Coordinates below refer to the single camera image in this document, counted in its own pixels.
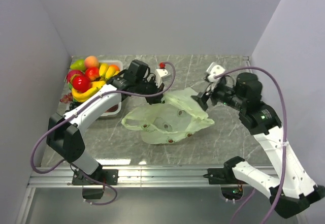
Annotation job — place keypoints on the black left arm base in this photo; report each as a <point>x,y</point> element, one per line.
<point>95,185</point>

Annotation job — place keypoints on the green yellow fake pear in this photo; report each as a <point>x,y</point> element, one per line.
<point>78,65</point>

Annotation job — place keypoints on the dark purple grape bunch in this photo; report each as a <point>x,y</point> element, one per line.
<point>71,106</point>

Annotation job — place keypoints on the pale green avocado plastic bag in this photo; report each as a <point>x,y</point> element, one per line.
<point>176,118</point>

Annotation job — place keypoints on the red fake grape bunch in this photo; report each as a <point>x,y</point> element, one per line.
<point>67,98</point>

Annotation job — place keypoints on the aluminium mounting rail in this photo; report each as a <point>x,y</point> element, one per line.
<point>141,176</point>

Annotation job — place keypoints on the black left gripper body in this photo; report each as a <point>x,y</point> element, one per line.
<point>150,88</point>

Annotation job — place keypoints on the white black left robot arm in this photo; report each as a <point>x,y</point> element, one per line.
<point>66,131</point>

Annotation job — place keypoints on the dark red fake plum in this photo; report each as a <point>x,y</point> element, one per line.
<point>112,109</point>

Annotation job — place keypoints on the orange fake peach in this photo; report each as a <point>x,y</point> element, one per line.
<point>91,62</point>

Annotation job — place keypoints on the orange fake tangerine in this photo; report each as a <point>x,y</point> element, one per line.
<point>117,69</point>

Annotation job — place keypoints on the small yellow banana bunch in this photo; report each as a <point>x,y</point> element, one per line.
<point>106,72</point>

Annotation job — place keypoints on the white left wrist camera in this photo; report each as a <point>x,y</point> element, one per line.
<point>161,75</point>

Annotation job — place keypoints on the white plastic fruit bin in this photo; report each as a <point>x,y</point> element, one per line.
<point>111,62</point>

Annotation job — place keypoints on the pink fake dragon fruit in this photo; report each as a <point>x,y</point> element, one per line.
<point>71,74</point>

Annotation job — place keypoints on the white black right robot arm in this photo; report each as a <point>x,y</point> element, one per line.
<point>292,191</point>

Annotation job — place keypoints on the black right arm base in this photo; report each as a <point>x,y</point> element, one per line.
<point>230,187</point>

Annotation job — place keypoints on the shiny red fake apple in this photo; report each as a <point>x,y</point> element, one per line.
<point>81,83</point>

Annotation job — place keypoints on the large yellow banana bunch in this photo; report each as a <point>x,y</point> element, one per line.
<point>82,97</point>

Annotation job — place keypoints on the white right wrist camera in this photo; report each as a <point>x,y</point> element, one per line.
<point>213,75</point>

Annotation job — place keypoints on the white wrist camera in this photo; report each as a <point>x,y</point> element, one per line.
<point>213,75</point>
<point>161,75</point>

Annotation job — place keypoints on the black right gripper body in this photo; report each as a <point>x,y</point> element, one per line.
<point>225,94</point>

